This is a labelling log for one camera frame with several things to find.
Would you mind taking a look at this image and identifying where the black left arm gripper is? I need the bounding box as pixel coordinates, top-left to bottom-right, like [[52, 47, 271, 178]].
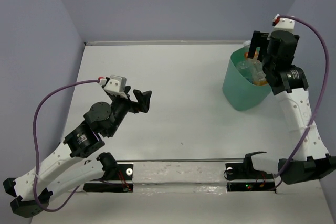
[[107, 86, 153, 137]]

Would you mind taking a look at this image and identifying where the blue label clear bottle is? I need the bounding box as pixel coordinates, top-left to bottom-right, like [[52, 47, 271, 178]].
[[247, 77, 255, 84]]

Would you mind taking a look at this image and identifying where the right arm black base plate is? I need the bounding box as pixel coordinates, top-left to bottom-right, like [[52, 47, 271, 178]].
[[223, 163, 276, 193]]

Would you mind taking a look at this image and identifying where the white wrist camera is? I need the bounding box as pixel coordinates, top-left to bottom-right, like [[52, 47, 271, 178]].
[[271, 14, 295, 34], [98, 75, 127, 98]]

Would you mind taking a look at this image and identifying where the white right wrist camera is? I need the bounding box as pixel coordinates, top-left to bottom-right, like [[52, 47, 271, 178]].
[[271, 14, 295, 34]]

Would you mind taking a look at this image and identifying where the clear jar with silver rim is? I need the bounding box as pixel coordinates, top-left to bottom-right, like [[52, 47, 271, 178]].
[[236, 61, 253, 79]]

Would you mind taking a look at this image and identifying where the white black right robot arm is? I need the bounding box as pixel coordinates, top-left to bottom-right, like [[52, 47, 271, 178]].
[[241, 30, 335, 185]]

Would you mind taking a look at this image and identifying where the long orange label bottle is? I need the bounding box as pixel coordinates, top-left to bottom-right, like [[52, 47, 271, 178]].
[[243, 40, 267, 86]]

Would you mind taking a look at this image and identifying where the green plastic bin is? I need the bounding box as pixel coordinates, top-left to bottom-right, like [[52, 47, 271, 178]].
[[222, 48, 271, 111]]

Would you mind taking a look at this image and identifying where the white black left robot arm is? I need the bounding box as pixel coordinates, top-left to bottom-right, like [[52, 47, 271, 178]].
[[3, 86, 152, 218]]

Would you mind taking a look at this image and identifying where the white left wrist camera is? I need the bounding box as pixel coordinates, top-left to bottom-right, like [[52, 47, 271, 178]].
[[98, 75, 127, 98]]

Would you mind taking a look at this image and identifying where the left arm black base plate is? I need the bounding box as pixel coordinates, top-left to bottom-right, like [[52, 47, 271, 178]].
[[82, 162, 134, 193]]

